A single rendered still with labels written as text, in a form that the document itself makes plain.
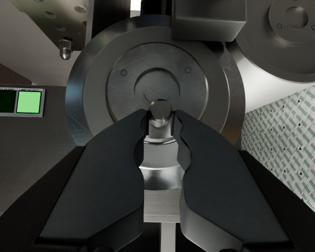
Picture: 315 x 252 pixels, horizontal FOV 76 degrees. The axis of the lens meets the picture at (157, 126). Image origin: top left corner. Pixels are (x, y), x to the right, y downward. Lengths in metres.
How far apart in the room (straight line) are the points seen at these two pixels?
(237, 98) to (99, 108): 0.11
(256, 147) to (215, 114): 0.23
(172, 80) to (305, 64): 0.12
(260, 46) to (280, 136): 0.16
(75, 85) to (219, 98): 0.12
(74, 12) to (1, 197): 0.44
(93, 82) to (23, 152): 0.43
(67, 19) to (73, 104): 0.35
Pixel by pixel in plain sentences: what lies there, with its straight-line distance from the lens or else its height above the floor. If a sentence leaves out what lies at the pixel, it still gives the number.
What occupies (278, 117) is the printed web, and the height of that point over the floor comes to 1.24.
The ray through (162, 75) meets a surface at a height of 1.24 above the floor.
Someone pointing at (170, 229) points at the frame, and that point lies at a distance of 0.53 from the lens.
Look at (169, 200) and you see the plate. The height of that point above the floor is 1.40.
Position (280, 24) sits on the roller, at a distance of 0.22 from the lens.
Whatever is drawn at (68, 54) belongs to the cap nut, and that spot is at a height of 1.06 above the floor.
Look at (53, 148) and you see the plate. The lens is 0.54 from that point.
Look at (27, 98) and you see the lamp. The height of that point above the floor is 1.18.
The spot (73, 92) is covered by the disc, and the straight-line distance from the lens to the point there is 0.18.
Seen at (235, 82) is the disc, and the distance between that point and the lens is 0.18.
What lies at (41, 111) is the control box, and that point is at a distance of 0.56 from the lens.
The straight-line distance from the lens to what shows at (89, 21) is 0.21.
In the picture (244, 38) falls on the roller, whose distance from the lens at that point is 0.21.
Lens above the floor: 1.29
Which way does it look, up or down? 7 degrees down
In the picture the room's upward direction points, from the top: 178 degrees counter-clockwise
